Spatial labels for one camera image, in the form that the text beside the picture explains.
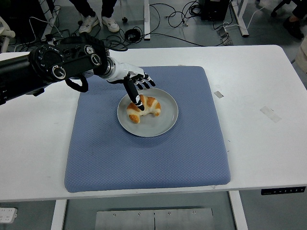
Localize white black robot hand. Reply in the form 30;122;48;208
107;61;156;112

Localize golden croissant bread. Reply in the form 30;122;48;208
126;94;162;124

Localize white desk leg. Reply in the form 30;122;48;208
143;0;152;41
39;0;58;40
229;0;250;37

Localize grey round plate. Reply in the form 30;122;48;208
117;87;179;138

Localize blue quilted mat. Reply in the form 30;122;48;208
64;66;232;194

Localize grey foot pedal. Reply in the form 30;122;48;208
216;27;234;46

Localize black computer case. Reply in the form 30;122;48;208
201;0;229;21

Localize large clear tape piece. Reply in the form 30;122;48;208
260;105;282;124

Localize grey metal plate with screws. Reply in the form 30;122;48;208
94;207;215;230

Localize white table leg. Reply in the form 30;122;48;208
227;191;249;230
50;199;68;230

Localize black chair base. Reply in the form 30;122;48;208
271;0;293;18

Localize white power strip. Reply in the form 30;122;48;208
0;207;18;224

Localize black table control panel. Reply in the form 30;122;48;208
260;186;307;196

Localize tangled black floor cables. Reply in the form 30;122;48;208
55;28;206;51

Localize coiled black cable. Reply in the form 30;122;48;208
125;28;143;42

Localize looped black cable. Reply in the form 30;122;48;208
167;0;202;27

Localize white curved frame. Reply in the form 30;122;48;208
0;16;16;53

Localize white cable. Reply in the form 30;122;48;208
222;4;267;29

